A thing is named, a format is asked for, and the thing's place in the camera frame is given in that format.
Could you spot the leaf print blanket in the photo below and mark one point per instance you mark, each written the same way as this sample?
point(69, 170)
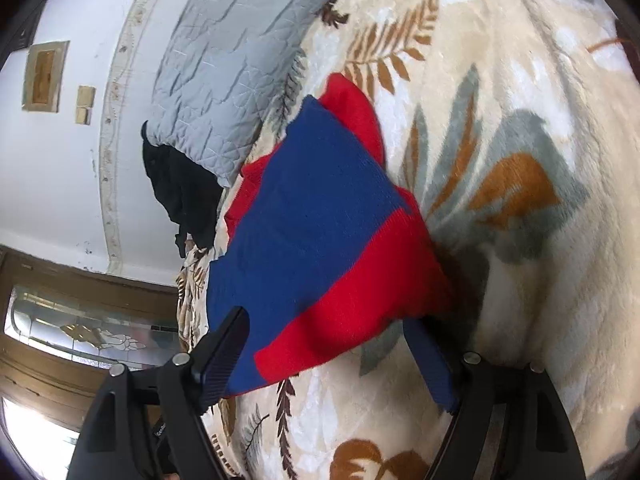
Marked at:
point(525, 260)

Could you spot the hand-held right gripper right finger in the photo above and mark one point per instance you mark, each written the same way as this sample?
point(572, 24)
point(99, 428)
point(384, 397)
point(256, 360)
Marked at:
point(432, 365)

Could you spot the large beige wall plate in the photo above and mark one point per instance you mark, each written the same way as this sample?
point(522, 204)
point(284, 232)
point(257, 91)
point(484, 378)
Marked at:
point(44, 75)

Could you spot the red and blue sweater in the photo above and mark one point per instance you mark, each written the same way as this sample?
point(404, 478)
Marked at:
point(310, 220)

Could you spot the wooden door with glass panel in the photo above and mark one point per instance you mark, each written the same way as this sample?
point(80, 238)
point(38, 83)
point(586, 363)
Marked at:
point(50, 360)

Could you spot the grey quilted pillow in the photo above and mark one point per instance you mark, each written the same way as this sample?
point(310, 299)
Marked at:
point(225, 60)

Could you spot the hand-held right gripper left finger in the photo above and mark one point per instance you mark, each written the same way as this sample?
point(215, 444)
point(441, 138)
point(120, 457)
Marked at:
point(225, 365)

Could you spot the small beige wall plate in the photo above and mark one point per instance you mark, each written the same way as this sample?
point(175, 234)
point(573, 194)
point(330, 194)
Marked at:
point(85, 105)

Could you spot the black clothing pile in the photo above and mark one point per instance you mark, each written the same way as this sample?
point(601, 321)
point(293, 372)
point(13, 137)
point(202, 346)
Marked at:
point(185, 195)

